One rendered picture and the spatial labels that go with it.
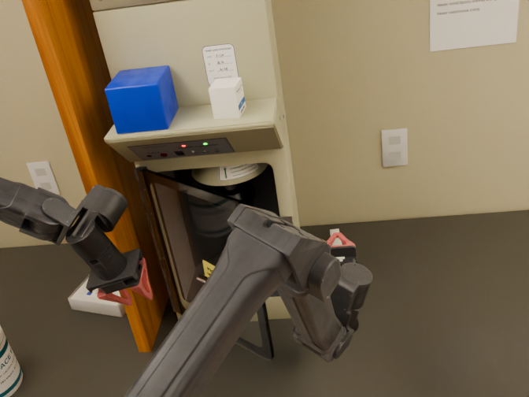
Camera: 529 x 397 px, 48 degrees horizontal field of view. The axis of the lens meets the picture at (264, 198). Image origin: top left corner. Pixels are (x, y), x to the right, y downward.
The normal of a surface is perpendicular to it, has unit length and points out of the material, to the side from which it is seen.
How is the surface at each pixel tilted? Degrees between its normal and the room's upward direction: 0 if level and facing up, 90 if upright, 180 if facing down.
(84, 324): 0
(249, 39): 90
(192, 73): 90
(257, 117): 0
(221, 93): 90
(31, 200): 46
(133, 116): 90
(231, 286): 32
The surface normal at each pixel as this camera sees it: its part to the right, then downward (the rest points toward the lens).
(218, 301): -0.18, -0.44
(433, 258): -0.14, -0.85
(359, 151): -0.07, 0.52
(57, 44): 0.99, -0.07
